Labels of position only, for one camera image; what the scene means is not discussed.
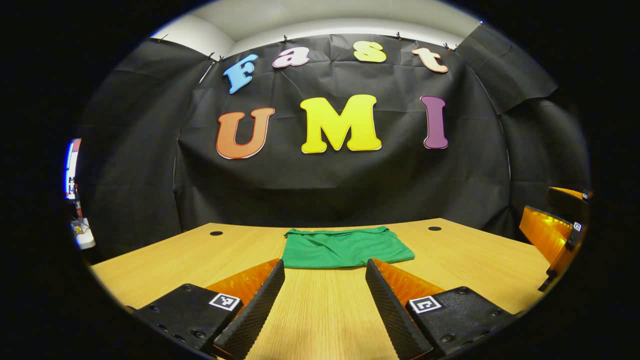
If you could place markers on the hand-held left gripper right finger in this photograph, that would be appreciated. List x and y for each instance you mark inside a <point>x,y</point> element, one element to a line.
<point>390,315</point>

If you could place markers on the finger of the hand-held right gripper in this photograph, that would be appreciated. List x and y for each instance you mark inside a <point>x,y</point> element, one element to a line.
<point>545,232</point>
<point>567,205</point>

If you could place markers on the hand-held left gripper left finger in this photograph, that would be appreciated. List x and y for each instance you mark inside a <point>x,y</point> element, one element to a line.
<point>260,310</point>

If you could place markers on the green T-shirt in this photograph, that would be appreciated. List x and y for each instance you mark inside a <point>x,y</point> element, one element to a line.
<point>345,250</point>

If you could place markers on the black backdrop cloth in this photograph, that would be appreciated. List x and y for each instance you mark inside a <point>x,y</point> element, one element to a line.
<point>340,190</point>

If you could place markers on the white side desk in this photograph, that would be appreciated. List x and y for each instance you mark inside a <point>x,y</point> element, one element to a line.
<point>84,237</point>

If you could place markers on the computer monitor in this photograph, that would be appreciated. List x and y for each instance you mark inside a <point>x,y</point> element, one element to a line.
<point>72,167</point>

